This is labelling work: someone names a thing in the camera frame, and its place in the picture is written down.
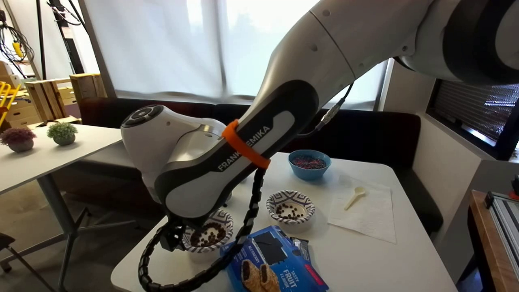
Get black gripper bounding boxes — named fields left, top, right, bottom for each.
left=159, top=218, right=188, bottom=254

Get coffee bean pile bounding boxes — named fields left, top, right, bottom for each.
left=191, top=225, right=229, bottom=249

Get blue patterned paper bowl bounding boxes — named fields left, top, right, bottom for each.
left=264, top=189, right=318, bottom=229
left=180, top=208, right=237, bottom=255

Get blue plastic bowl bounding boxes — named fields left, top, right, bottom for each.
left=287, top=148, right=332, bottom=182

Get blue cereal bar box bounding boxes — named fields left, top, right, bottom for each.
left=225, top=225, right=331, bottom=292

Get few scattered coffee beans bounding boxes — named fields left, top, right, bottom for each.
left=274, top=200, right=305, bottom=223

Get white side table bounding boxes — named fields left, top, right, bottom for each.
left=0, top=122, right=139, bottom=273

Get green potted plant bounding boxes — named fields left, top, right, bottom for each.
left=45, top=121, right=79, bottom=148

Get colourful sprinkles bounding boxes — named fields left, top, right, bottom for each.
left=292, top=155, right=328, bottom=171

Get wooden cabinet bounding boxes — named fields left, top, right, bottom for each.
left=23, top=72, right=110, bottom=124

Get white plastic spoon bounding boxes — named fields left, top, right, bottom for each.
left=344, top=186, right=370, bottom=213

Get white window blind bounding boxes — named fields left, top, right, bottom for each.
left=217, top=0, right=388, bottom=108
left=79, top=0, right=225, bottom=103

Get white paper napkin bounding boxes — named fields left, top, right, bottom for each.
left=326, top=181, right=397, bottom=246

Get black bench sofa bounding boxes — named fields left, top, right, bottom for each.
left=70, top=96, right=444, bottom=236

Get black tripod stand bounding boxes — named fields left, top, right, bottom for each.
left=45, top=0, right=87, bottom=77

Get wooden workbench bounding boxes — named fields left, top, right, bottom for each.
left=467, top=189, right=519, bottom=292

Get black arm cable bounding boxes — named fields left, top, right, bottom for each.
left=136, top=168, right=269, bottom=292

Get orange cable strap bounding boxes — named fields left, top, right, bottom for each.
left=220, top=119, right=272, bottom=171

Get yellow frame object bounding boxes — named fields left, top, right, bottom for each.
left=0, top=80, right=26, bottom=127

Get aluminium frame rail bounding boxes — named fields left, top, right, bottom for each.
left=485, top=192, right=519, bottom=250

